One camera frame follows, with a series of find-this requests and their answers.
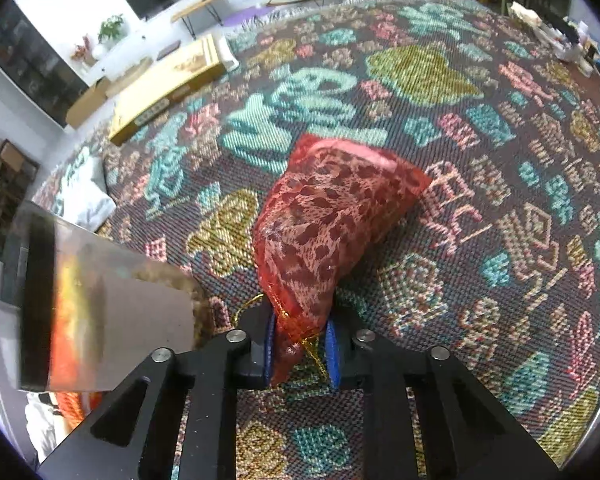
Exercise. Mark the brown cardboard box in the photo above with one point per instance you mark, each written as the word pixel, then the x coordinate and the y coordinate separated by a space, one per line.
pixel 87 102

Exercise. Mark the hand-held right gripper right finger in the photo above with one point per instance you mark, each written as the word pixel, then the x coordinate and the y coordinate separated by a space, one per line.
pixel 336 355

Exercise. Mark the white crumpled cloth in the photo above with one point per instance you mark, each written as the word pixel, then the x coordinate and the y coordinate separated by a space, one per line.
pixel 87 200

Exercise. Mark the green potted plant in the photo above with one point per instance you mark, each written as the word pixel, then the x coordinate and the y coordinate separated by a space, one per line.
pixel 111 27

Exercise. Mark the flat yellow box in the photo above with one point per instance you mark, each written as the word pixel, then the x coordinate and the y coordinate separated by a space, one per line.
pixel 170 85

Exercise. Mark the white television cabinet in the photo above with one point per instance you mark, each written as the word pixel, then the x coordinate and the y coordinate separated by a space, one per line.
pixel 140 45

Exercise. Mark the red potted flowers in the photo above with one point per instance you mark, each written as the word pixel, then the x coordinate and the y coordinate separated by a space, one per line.
pixel 84 50

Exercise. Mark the black glass cabinet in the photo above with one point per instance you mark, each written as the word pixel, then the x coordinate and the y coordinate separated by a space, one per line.
pixel 30 65

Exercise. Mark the clear plastic storage bin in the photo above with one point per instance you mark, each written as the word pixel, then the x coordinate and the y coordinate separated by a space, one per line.
pixel 130 310

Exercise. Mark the pile of small bottles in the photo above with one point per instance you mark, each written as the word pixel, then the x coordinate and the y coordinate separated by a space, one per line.
pixel 570 42

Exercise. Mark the beige cloth bundle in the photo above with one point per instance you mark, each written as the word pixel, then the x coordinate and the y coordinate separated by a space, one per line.
pixel 525 14

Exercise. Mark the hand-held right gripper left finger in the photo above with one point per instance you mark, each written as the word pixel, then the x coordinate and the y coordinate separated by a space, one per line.
pixel 269 355

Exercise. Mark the small white cloth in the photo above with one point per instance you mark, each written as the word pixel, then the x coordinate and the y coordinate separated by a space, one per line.
pixel 227 55

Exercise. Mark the colourful patterned woven blanket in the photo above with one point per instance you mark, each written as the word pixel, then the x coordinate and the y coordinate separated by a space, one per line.
pixel 480 260

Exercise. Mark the red leopard print mesh pouch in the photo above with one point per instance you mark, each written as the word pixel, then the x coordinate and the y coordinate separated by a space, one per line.
pixel 320 220

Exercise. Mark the wooden coffee table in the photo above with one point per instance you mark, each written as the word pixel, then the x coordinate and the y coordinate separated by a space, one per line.
pixel 197 2

